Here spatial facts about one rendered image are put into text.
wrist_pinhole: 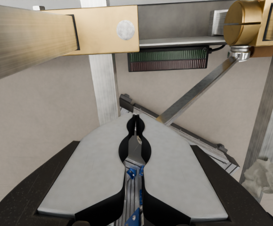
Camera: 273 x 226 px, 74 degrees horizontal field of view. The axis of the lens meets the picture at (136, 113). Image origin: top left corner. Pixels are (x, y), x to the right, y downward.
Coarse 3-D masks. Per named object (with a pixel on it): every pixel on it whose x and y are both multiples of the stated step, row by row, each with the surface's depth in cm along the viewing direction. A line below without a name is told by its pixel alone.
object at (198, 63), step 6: (180, 60) 38; (186, 60) 38; (192, 60) 38; (198, 60) 38; (204, 60) 38; (132, 66) 39; (138, 66) 39; (144, 66) 39; (150, 66) 39; (156, 66) 39; (162, 66) 39; (168, 66) 39; (174, 66) 39; (180, 66) 39; (186, 66) 39; (192, 66) 39; (198, 66) 39; (204, 66) 39
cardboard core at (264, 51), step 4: (252, 48) 103; (256, 48) 96; (260, 48) 96; (264, 48) 96; (268, 48) 96; (272, 48) 96; (252, 52) 103; (256, 52) 97; (260, 52) 97; (264, 52) 97; (268, 52) 97; (272, 52) 97; (252, 56) 99; (256, 56) 99; (260, 56) 100; (264, 56) 100; (268, 56) 100
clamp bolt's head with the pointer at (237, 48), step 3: (234, 45) 23; (237, 45) 23; (240, 45) 23; (243, 45) 23; (246, 45) 23; (231, 48) 24; (234, 48) 23; (237, 48) 23; (240, 48) 23; (243, 48) 23; (246, 48) 23; (237, 51) 23; (240, 51) 23; (243, 51) 23
